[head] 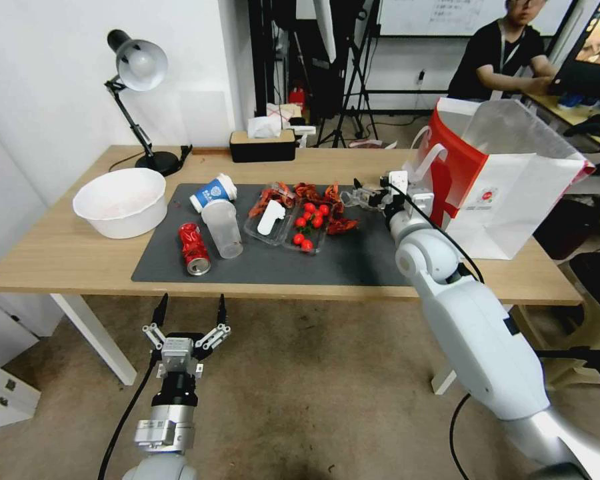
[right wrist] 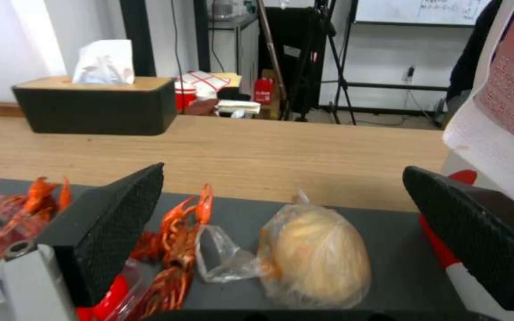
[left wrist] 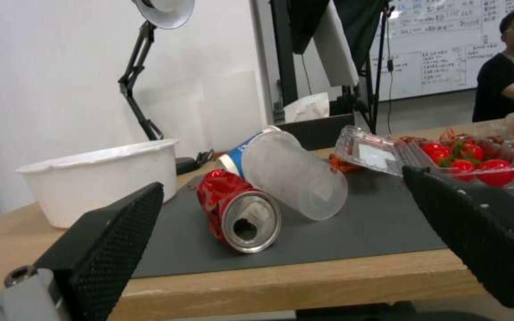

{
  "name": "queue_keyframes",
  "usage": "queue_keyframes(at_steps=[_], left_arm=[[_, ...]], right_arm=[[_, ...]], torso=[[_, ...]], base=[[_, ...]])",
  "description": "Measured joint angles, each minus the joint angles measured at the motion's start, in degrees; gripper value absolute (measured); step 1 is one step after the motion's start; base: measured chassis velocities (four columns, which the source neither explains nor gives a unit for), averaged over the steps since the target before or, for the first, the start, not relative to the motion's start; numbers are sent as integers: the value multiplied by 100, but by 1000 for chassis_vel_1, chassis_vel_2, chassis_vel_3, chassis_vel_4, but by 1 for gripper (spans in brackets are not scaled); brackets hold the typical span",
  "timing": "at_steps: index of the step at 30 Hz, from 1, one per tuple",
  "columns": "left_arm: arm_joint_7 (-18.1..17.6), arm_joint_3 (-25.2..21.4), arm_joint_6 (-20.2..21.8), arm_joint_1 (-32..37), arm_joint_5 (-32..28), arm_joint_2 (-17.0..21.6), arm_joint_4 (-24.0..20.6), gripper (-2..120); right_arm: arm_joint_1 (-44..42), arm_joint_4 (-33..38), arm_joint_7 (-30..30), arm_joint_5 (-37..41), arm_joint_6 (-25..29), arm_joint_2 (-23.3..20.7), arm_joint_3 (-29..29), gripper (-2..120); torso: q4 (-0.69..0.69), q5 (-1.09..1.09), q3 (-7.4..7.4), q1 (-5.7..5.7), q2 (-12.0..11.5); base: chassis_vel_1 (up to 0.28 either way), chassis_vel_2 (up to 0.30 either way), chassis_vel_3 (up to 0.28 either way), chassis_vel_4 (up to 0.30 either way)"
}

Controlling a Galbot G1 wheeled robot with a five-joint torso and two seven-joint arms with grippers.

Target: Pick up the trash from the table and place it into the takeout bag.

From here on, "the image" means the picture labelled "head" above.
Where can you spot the blue white paper cup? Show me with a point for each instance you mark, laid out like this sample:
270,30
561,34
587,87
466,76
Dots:
212,192

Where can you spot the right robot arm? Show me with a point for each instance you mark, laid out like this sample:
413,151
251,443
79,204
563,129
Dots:
470,320

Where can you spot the white cabinet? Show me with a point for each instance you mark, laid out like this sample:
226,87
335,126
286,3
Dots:
5,360

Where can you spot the black desk lamp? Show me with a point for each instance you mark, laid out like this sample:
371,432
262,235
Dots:
140,60

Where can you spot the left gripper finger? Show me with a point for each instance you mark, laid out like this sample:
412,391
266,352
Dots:
214,337
156,334

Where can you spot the wooden table white legs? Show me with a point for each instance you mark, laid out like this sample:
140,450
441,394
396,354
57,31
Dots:
70,260

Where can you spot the wooden side desk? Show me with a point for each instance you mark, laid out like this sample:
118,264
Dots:
570,112

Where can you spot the black monitor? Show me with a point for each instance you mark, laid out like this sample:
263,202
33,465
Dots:
587,55

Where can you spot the black tissue box wooden lid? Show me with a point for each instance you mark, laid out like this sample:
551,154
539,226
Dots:
262,147

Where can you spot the red white delivery bag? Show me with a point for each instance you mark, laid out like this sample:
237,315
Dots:
510,190

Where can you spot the crushed red soda can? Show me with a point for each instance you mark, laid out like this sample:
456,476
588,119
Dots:
192,247

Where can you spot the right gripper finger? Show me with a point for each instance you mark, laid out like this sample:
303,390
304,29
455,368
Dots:
370,190
367,202

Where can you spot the clear disposable takeout box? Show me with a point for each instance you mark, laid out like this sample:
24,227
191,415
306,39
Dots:
280,235

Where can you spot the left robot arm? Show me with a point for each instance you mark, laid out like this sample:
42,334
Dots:
162,440

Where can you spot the black stand base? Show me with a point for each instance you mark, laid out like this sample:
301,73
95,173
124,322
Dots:
585,362

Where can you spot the dark grey table mat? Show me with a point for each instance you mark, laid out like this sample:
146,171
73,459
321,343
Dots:
260,270

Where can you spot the black bag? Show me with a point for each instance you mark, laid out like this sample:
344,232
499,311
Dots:
570,230

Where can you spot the black tripod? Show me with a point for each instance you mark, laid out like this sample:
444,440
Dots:
352,90

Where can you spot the red crayfish shell scrap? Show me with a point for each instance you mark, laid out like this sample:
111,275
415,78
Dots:
267,200
332,193
341,225
306,191

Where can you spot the cardboard box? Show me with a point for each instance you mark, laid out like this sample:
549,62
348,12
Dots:
282,112

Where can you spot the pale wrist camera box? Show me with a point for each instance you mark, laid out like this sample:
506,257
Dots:
399,181
176,354

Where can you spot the clear plastic cup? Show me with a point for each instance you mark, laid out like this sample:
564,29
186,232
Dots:
223,232

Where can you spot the whiteboard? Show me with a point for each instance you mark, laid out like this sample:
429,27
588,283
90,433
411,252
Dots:
460,17

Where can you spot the white round bowl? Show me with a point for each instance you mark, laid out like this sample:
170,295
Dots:
125,220

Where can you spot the person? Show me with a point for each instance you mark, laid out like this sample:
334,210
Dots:
495,55

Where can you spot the white plastic spoon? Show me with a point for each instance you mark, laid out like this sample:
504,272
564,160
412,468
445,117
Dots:
270,220

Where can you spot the red fire extinguisher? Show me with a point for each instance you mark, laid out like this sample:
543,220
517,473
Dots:
297,97

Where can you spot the white tissue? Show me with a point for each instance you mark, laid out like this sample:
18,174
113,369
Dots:
262,127

